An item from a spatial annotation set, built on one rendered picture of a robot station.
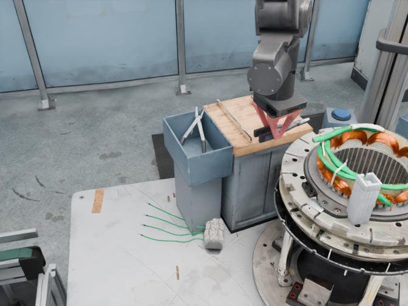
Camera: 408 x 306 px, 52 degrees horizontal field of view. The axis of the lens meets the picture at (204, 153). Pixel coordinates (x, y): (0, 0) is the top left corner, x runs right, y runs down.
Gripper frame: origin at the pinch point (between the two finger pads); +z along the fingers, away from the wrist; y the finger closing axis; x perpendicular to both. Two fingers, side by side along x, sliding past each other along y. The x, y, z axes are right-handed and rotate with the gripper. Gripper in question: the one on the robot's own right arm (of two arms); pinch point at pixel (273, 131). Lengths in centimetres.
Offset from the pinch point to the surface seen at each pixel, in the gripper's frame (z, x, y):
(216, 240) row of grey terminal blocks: 31.7, -11.6, -3.2
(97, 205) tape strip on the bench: 35, -35, -31
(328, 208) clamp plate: 3.1, -1.3, 19.3
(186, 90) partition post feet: 118, 63, -199
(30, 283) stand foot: 111, -69, -74
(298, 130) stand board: 7.6, 11.2, -5.7
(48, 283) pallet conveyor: 43, -52, -19
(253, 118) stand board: 7.5, 4.4, -14.3
